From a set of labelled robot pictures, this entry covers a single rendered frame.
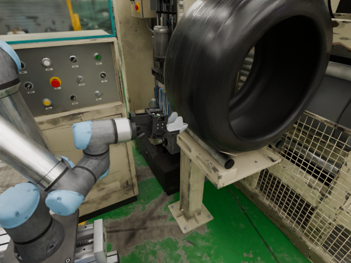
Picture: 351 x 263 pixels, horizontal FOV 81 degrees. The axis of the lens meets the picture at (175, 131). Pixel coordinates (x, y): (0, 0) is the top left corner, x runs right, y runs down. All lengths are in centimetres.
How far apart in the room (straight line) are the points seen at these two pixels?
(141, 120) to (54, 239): 50
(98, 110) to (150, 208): 92
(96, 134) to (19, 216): 32
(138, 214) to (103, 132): 126
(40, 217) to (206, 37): 72
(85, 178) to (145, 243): 111
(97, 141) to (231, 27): 46
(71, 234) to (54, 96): 71
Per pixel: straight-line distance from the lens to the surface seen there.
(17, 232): 81
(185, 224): 170
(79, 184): 59
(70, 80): 126
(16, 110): 74
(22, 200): 77
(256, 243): 173
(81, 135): 59
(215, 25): 61
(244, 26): 60
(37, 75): 125
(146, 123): 64
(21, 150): 58
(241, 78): 135
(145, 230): 170
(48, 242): 88
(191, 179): 138
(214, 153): 85
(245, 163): 100
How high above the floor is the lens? 143
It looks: 33 degrees down
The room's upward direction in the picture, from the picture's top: straight up
